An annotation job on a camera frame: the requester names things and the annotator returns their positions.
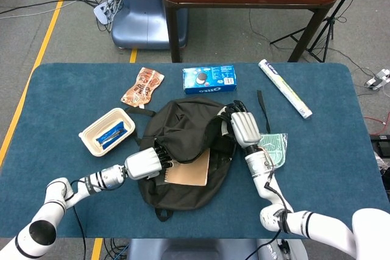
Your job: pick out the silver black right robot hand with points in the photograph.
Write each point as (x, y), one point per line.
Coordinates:
(245, 126)

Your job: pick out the white power strip black plug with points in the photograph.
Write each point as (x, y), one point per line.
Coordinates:
(376, 81)

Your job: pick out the black box device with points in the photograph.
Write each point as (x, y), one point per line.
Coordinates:
(381, 144)

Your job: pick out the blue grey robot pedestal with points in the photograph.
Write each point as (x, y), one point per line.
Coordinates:
(143, 13)

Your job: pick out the orange brown snack pouch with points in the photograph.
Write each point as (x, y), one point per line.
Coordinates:
(143, 86)

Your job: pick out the blue grey own robot base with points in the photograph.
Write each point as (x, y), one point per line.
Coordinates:
(182, 249)

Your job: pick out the blue table cover cloth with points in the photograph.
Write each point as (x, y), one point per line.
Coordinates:
(76, 95)

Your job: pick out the black tripod stand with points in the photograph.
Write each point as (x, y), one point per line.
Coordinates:
(326, 28)

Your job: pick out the black fabric backpack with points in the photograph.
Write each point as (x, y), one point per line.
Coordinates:
(189, 126)

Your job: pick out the beige plastic food container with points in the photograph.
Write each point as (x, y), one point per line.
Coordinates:
(91, 138)

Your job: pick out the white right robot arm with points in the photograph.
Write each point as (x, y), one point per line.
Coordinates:
(323, 223)

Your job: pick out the white power strip with plugs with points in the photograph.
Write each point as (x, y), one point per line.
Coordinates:
(102, 11)

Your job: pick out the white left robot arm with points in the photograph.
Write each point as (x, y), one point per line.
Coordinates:
(55, 202)

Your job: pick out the white shuttlecock tube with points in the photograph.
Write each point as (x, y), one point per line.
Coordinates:
(283, 86)

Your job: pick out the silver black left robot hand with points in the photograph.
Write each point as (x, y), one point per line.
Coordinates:
(141, 164)

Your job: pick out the brown spiral notebook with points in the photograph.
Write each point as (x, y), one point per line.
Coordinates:
(192, 171)

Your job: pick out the blue snack packet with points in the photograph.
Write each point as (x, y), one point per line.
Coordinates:
(111, 135)

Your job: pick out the green dustpan in plastic wrap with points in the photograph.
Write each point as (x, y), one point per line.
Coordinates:
(277, 150)

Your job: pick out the blue Oreo cookie box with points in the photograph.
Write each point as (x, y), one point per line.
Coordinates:
(213, 80)

